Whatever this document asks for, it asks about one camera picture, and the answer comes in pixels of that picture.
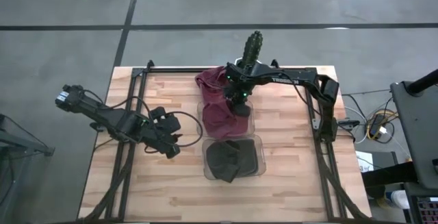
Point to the black aluminium rig frame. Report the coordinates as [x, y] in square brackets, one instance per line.
[178, 69]

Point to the black keyboard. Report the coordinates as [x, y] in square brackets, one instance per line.
[427, 212]

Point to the green cactus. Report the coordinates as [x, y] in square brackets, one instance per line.
[252, 47]

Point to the clear plastic bin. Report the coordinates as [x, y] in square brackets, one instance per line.
[252, 128]
[262, 162]

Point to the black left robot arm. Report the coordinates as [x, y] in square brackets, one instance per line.
[102, 114]

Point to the black power adapter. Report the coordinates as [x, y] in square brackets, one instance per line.
[376, 124]

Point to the glass side table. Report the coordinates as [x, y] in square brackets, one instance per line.
[34, 147]

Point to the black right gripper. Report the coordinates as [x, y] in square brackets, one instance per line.
[237, 88]

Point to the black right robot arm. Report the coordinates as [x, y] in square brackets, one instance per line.
[291, 76]

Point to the dark olive cloth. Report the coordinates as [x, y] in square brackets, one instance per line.
[248, 159]

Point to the black frame bracket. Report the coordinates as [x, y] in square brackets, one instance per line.
[347, 123]

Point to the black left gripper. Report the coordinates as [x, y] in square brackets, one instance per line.
[155, 136]

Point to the black cap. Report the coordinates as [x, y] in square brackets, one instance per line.
[222, 160]

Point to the white plant pot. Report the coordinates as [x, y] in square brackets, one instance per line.
[239, 60]

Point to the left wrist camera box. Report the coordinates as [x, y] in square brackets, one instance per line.
[158, 114]

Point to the white paper sheet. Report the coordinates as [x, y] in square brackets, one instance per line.
[363, 162]

